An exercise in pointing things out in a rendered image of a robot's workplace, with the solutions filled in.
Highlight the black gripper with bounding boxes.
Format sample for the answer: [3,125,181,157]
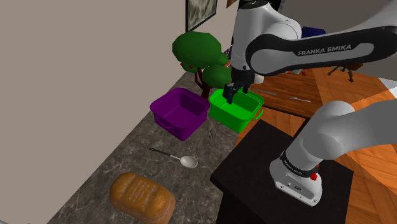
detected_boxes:
[223,67,256,105]

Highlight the green plastic bin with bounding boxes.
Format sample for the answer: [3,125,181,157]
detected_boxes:
[207,88,265,134]

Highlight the green toy tree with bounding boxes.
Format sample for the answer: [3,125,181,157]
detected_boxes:
[171,31,233,101]

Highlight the purple plastic bin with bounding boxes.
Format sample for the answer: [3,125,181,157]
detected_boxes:
[149,87,211,143]

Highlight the black robot stand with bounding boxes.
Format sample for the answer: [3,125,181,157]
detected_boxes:
[209,118,354,224]

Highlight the brown bread loaf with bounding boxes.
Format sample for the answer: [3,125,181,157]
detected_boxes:
[108,172,177,224]

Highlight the silver spoon with black handle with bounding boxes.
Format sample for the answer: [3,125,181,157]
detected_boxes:
[148,147,199,169]

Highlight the black framed wall picture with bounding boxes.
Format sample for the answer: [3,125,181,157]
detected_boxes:
[185,0,218,32]

